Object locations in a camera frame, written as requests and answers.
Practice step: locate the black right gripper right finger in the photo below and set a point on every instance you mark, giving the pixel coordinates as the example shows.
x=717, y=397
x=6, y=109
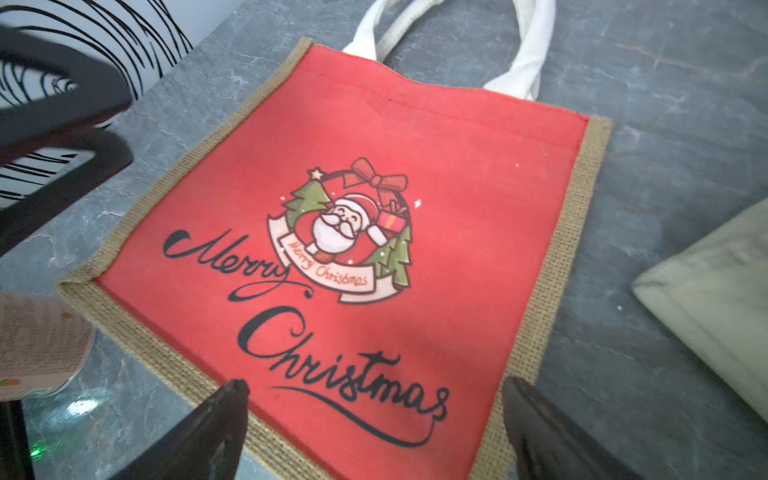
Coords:
x=548, y=444

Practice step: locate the cream floral canvas tote bag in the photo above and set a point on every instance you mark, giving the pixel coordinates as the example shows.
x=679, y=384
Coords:
x=713, y=297

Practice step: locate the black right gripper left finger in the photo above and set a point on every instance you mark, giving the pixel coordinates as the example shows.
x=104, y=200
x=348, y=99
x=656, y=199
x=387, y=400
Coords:
x=206, y=444

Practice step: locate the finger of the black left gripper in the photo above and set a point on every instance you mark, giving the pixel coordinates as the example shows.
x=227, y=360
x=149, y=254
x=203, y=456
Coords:
x=112, y=154
x=63, y=120

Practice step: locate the white round can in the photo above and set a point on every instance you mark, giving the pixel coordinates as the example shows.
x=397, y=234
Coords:
x=44, y=345

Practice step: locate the red Christmas jute bag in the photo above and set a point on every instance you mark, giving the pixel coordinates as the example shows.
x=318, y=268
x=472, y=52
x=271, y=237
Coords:
x=371, y=254

